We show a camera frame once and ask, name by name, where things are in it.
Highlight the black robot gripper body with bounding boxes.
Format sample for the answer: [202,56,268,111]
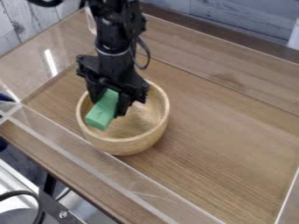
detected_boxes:
[76,44,149,103]

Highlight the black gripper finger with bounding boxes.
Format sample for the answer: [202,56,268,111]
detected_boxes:
[114,89,133,117]
[86,80,106,103]

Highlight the green rectangular block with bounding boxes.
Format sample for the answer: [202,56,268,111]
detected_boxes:
[84,89,117,130]

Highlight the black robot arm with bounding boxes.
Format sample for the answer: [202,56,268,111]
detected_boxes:
[76,0,150,118]

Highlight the brown wooden bowl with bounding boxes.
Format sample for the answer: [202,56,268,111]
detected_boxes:
[76,80,170,156]

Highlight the clear acrylic tray walls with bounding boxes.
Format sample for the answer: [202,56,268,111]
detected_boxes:
[0,7,299,224]

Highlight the black table leg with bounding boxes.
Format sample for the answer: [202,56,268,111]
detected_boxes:
[42,174,57,196]

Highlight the black metal bracket with screw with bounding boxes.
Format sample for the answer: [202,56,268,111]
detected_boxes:
[38,191,88,224]

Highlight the black cable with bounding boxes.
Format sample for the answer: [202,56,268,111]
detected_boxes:
[0,190,44,224]

